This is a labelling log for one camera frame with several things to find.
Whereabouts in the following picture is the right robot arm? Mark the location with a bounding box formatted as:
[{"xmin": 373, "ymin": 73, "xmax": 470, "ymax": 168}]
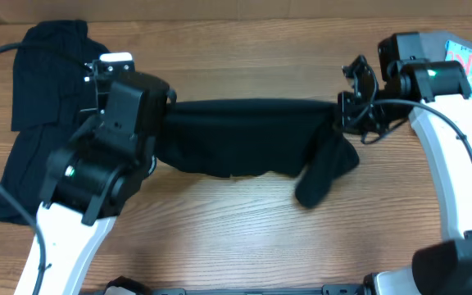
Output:
[{"xmin": 337, "ymin": 31, "xmax": 472, "ymax": 295}]

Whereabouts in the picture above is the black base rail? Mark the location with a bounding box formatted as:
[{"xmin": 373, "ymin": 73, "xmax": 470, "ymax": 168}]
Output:
[{"xmin": 79, "ymin": 276, "xmax": 376, "ymax": 295}]

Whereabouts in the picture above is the black t-shirt with logo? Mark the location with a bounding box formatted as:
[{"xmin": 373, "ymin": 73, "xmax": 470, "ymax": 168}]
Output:
[{"xmin": 155, "ymin": 98, "xmax": 360, "ymax": 208}]

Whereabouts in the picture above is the grey t-shirt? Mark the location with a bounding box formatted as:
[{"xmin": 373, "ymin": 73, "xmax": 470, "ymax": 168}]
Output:
[{"xmin": 419, "ymin": 31, "xmax": 468, "ymax": 61}]

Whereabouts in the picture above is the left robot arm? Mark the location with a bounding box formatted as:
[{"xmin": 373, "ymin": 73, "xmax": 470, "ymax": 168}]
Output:
[{"xmin": 16, "ymin": 58, "xmax": 176, "ymax": 294}]

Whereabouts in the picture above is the black folded garment pile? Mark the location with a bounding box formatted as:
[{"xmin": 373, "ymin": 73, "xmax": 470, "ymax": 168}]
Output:
[{"xmin": 0, "ymin": 20, "xmax": 109, "ymax": 225}]

